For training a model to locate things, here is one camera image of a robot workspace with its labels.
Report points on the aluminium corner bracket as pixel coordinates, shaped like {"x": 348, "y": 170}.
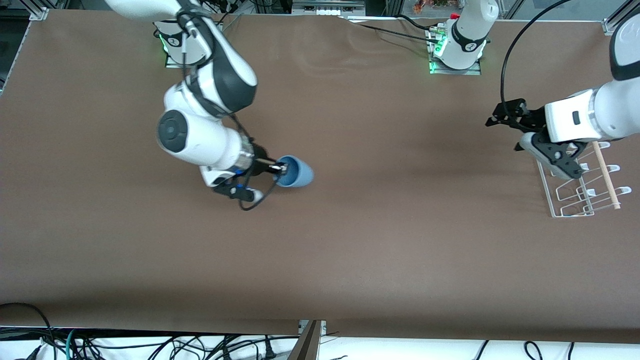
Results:
{"x": 37, "y": 14}

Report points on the brown table cover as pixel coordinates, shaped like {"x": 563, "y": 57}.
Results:
{"x": 320, "y": 250}

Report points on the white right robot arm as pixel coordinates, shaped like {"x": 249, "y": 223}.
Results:
{"x": 200, "y": 140}

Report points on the orange background object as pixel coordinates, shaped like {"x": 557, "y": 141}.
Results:
{"x": 430, "y": 5}

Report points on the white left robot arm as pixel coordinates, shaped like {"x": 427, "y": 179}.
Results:
{"x": 600, "y": 115}

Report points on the wooden rack rod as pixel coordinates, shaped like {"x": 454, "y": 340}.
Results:
{"x": 607, "y": 180}

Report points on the aluminium frame profile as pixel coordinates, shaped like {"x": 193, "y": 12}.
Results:
{"x": 612, "y": 22}

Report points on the white power strip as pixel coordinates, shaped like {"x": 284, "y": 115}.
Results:
{"x": 327, "y": 10}

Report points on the blue plastic cup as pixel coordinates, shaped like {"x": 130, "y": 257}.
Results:
{"x": 297, "y": 174}

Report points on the metal frame post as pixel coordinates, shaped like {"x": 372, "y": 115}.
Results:
{"x": 307, "y": 342}

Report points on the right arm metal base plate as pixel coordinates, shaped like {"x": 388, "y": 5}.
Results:
{"x": 170, "y": 62}

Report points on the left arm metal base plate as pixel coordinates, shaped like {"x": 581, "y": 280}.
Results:
{"x": 475, "y": 70}

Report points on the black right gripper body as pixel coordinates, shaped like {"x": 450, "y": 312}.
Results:
{"x": 258, "y": 160}

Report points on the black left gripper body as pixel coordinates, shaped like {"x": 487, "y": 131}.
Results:
{"x": 529, "y": 118}

